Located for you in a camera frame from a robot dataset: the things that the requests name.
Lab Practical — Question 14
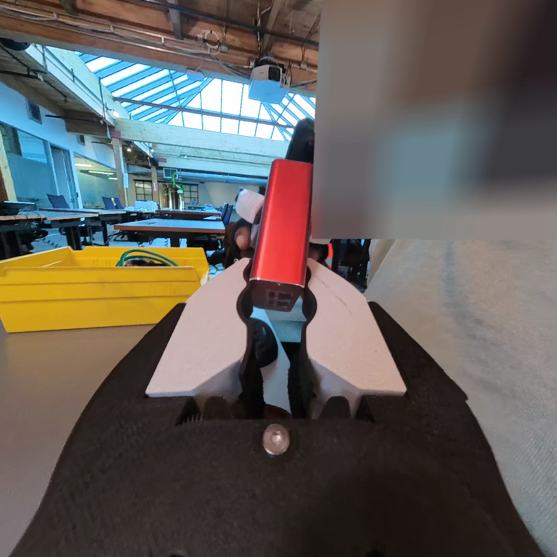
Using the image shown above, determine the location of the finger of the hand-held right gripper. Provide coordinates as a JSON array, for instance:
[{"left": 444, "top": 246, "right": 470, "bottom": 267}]
[{"left": 235, "top": 187, "right": 267, "bottom": 236}]

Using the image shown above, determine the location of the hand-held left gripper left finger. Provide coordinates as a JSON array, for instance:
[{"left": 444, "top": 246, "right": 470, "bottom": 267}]
[{"left": 145, "top": 257, "right": 264, "bottom": 407}]

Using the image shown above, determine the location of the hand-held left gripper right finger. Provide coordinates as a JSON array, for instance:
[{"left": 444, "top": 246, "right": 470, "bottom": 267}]
[{"left": 298, "top": 259, "right": 408, "bottom": 407}]

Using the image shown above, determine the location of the red power bank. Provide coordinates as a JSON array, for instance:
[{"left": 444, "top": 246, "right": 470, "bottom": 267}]
[{"left": 249, "top": 159, "right": 315, "bottom": 313}]

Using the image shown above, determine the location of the green network cable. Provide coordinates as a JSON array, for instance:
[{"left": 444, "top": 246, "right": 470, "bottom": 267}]
[{"left": 115, "top": 249, "right": 179, "bottom": 268}]

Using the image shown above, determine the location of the yellow plastic bin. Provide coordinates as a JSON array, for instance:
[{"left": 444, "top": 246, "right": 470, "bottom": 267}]
[{"left": 0, "top": 246, "right": 211, "bottom": 334}]

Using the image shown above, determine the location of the person's right forearm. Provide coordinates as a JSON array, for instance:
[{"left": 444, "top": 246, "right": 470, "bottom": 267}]
[{"left": 366, "top": 238, "right": 557, "bottom": 557}]

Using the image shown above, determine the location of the person's right hand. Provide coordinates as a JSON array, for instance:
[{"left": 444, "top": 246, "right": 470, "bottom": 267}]
[{"left": 225, "top": 218, "right": 262, "bottom": 264}]

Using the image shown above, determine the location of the black mesh chair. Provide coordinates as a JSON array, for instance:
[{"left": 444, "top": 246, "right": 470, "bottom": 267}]
[{"left": 249, "top": 319, "right": 279, "bottom": 368}]

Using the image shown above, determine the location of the white ceiling projector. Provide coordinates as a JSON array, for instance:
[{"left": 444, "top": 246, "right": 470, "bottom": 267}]
[{"left": 248, "top": 52, "right": 291, "bottom": 103}]

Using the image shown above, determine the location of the wooden top office desk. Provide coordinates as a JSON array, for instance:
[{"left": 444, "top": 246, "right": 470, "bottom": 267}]
[
  {"left": 0, "top": 211, "right": 100, "bottom": 261},
  {"left": 154, "top": 208, "right": 223, "bottom": 220},
  {"left": 114, "top": 218, "right": 227, "bottom": 252},
  {"left": 39, "top": 207, "right": 131, "bottom": 244}
]

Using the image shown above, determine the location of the hanging green plant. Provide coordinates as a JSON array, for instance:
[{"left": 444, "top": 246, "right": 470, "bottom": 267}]
[{"left": 162, "top": 172, "right": 187, "bottom": 197}]

